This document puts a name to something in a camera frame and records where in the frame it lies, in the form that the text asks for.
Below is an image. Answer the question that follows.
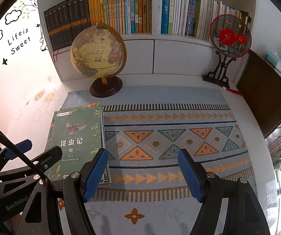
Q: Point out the white bookshelf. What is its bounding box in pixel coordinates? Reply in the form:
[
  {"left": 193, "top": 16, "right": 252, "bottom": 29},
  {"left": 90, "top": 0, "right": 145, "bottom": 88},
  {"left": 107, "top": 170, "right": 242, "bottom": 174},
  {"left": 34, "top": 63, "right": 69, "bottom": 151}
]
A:
[{"left": 36, "top": 0, "right": 258, "bottom": 89}]

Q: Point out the row of black gold volumes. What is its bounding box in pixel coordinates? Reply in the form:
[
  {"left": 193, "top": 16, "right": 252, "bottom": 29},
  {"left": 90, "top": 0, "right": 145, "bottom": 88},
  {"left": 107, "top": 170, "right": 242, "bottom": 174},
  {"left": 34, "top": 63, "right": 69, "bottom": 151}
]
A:
[{"left": 44, "top": 0, "right": 92, "bottom": 52}]

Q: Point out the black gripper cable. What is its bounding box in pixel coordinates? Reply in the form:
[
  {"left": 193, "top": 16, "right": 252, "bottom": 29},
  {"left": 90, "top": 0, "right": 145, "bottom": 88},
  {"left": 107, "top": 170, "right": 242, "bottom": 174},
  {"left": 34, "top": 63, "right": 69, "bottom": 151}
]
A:
[{"left": 0, "top": 117, "right": 45, "bottom": 180}]

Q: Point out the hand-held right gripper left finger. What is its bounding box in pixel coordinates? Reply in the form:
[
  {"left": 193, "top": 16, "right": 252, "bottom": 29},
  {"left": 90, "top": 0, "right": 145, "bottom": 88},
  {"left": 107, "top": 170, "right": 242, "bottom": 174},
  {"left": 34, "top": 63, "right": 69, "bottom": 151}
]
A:
[{"left": 23, "top": 147, "right": 109, "bottom": 235}]

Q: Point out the dark green beetle book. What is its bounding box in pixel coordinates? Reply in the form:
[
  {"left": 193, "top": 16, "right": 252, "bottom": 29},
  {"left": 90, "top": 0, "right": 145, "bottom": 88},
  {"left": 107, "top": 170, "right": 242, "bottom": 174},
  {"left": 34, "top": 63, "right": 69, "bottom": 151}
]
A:
[{"left": 44, "top": 101, "right": 106, "bottom": 188}]

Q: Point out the red flower embroidered round fan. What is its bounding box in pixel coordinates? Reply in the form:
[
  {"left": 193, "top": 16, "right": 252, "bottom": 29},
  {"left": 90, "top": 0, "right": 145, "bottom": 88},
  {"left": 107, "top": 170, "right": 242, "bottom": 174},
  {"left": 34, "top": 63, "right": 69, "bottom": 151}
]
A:
[{"left": 209, "top": 15, "right": 252, "bottom": 59}]

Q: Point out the antique style desk globe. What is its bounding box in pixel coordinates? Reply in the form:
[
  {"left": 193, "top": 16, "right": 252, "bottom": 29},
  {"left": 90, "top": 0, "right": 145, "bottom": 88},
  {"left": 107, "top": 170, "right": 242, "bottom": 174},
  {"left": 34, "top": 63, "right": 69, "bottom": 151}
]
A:
[{"left": 70, "top": 23, "right": 127, "bottom": 98}]

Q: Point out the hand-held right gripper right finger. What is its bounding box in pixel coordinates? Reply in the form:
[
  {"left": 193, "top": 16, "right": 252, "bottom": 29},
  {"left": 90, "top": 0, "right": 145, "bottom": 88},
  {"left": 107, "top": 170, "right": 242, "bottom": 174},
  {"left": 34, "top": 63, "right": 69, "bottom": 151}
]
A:
[{"left": 177, "top": 148, "right": 271, "bottom": 235}]

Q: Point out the row of white blue books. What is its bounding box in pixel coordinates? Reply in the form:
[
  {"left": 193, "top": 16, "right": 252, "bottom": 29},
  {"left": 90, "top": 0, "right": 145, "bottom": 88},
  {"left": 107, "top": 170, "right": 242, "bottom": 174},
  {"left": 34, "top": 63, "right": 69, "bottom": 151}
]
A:
[{"left": 156, "top": 0, "right": 252, "bottom": 42}]

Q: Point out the light blue tissue box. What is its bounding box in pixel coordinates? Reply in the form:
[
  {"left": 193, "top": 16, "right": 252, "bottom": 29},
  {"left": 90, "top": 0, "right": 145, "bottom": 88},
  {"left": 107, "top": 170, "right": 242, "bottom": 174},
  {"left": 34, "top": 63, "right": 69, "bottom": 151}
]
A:
[{"left": 264, "top": 50, "right": 281, "bottom": 74}]

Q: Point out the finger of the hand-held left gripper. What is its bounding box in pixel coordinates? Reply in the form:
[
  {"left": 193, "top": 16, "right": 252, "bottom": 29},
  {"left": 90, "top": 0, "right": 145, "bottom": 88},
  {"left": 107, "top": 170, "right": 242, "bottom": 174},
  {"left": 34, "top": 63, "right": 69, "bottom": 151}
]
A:
[
  {"left": 0, "top": 138, "right": 33, "bottom": 169},
  {"left": 0, "top": 146, "right": 64, "bottom": 184}
]

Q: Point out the blue patterned woven mat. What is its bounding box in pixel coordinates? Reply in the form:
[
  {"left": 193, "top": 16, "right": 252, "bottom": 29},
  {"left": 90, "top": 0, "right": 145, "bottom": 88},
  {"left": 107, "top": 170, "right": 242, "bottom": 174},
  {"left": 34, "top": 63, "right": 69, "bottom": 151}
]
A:
[{"left": 57, "top": 86, "right": 258, "bottom": 235}]

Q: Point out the red tassel cord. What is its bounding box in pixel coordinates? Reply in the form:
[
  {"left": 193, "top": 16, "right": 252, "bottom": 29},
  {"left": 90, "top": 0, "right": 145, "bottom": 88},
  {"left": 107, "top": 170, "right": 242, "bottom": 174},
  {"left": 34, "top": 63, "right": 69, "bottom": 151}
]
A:
[{"left": 222, "top": 86, "right": 243, "bottom": 98}]

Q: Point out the brown wooden cabinet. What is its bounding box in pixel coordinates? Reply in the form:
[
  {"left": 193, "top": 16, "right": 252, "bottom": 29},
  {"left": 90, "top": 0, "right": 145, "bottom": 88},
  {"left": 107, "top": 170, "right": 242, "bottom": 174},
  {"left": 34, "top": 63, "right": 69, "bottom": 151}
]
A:
[{"left": 236, "top": 49, "right": 281, "bottom": 152}]

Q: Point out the row of yellow colourful books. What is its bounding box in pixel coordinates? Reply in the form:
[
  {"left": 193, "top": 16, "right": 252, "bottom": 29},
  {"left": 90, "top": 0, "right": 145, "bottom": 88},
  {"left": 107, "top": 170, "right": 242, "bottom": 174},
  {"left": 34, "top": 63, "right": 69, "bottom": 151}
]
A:
[{"left": 88, "top": 0, "right": 153, "bottom": 35}]

